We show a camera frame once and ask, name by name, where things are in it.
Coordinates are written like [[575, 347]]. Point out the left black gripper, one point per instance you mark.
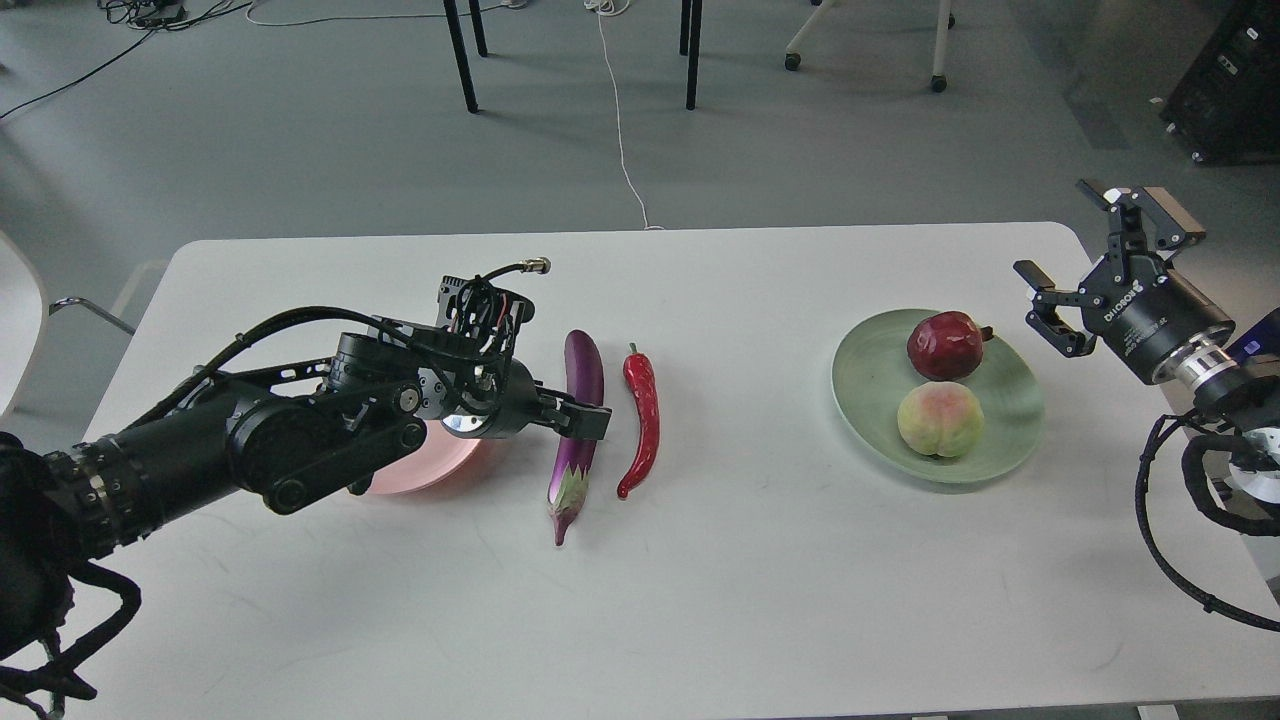
[[512, 401]]

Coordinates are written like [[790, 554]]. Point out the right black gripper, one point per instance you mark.
[[1145, 320]]

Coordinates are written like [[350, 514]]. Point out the purple eggplant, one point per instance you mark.
[[569, 482]]

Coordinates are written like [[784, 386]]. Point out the red chili pepper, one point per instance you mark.
[[640, 378]]

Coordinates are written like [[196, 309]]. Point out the red pomegranate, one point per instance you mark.
[[948, 346]]

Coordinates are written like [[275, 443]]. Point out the green pink peach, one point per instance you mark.
[[942, 419]]

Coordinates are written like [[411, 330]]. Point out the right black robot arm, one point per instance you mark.
[[1229, 465]]

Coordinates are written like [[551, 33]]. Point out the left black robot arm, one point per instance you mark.
[[308, 402]]

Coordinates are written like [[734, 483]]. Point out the pink plate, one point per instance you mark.
[[443, 460]]

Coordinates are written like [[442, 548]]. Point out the black equipment case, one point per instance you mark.
[[1225, 109]]

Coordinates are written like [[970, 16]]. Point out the green plate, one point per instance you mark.
[[871, 375]]

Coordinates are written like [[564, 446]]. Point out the white chair at left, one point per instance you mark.
[[26, 312]]

